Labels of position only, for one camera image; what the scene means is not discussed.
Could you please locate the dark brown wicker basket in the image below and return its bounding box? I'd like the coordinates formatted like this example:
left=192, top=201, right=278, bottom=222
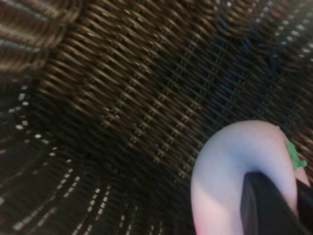
left=0, top=0, right=313, bottom=235

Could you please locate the pink peach with green stem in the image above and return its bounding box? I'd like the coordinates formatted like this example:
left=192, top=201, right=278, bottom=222
left=190, top=119, right=311, bottom=235

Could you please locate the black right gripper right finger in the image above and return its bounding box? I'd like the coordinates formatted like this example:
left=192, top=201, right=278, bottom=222
left=295, top=179, right=313, bottom=235

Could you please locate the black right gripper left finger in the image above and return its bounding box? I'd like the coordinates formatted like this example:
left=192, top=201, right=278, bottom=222
left=239, top=171, right=312, bottom=235

